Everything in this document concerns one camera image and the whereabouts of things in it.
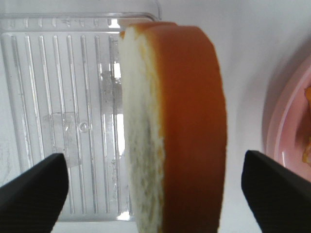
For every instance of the left clear plastic tray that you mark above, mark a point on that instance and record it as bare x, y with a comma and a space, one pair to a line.
60, 92

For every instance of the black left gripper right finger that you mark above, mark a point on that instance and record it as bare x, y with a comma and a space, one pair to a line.
279, 199

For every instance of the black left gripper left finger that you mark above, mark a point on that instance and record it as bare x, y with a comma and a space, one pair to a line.
33, 201

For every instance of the pink round plate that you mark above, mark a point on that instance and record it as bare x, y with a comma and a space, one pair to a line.
286, 131

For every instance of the bread slice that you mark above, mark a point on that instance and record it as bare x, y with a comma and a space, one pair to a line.
306, 156
175, 127

